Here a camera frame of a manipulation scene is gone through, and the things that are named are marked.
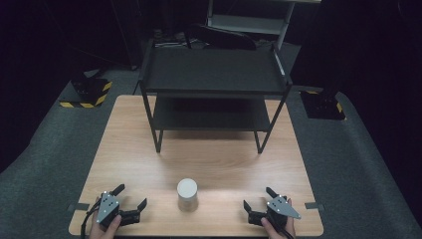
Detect person's right hand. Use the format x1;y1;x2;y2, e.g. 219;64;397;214
260;197;297;239

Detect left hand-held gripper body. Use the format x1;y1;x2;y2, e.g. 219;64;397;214
96;190;141;229

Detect person's left hand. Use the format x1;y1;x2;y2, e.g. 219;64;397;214
88;197;123;239

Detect black two-tier metal rack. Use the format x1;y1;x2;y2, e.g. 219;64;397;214
137;39;294;154

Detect white cup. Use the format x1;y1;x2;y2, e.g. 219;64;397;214
176;177;199;213

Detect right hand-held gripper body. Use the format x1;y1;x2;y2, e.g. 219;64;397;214
247;194;303;231

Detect black yellow striped stand base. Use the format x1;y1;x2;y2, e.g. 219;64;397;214
59;78;113;110
300;89;348;121

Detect white metal shelf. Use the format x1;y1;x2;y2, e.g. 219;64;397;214
206;0;322;51

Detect black cable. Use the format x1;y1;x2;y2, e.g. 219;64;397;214
80;198;103;239
265;213;296;239

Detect black chair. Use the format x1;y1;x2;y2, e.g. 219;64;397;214
183;23;258;52

